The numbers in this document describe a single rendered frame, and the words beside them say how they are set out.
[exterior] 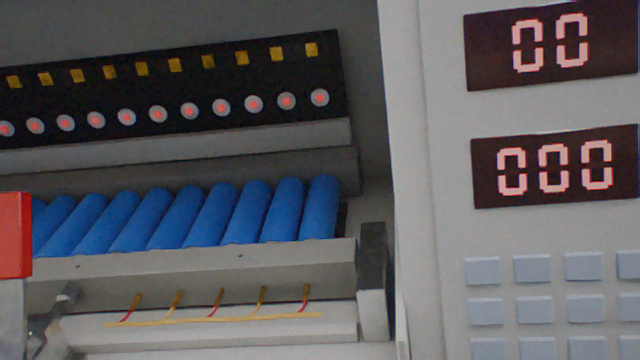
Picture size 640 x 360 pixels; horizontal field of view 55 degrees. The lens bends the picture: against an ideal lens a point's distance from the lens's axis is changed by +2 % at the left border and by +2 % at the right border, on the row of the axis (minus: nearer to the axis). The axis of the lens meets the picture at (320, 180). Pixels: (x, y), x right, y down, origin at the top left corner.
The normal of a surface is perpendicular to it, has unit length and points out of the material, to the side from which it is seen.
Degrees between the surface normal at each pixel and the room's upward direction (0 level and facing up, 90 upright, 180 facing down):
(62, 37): 90
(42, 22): 90
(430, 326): 90
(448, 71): 90
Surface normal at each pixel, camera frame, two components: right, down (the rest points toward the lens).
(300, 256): -0.15, -0.86
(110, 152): -0.11, 0.50
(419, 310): -0.14, 0.21
